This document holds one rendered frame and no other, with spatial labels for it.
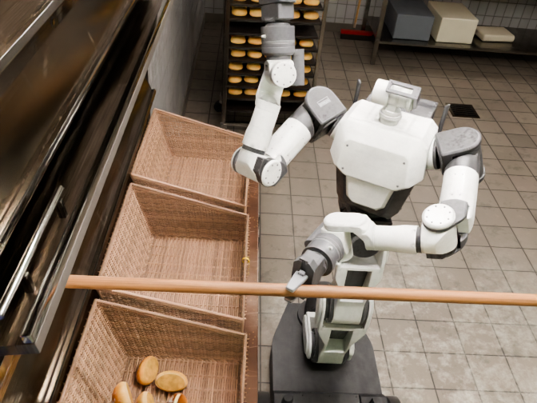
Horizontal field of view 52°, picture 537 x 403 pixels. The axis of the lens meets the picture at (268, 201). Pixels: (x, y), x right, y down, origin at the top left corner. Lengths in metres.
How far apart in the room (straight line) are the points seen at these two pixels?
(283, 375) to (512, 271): 1.64
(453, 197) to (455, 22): 4.41
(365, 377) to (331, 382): 0.15
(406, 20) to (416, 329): 3.43
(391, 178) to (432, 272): 1.75
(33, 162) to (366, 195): 0.91
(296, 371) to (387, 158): 1.18
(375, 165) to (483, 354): 1.61
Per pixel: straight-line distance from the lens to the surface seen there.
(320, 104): 1.61
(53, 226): 1.16
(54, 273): 1.02
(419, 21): 5.66
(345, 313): 2.02
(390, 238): 1.40
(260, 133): 1.46
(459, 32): 5.82
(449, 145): 1.55
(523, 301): 1.46
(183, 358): 1.91
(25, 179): 1.19
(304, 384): 2.39
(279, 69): 1.43
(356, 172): 1.59
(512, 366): 2.99
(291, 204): 3.49
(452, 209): 1.39
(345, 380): 2.44
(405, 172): 1.55
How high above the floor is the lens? 2.14
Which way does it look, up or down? 38 degrees down
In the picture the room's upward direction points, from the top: 6 degrees clockwise
